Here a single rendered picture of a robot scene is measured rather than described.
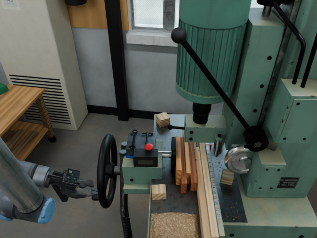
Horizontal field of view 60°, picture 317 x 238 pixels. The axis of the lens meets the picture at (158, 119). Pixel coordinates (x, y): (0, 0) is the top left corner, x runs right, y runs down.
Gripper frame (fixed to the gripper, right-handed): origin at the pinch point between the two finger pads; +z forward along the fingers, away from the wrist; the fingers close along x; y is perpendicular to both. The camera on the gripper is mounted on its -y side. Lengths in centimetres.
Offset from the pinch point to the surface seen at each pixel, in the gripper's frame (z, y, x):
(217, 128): 30, 50, -1
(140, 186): 12.9, 23.2, -9.6
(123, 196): 10.0, 9.7, -5.8
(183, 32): 5, 80, -12
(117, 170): 5.1, 15.3, 1.3
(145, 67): 18, -11, 138
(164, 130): 19.9, 28.7, 17.1
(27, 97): -61, -41, 94
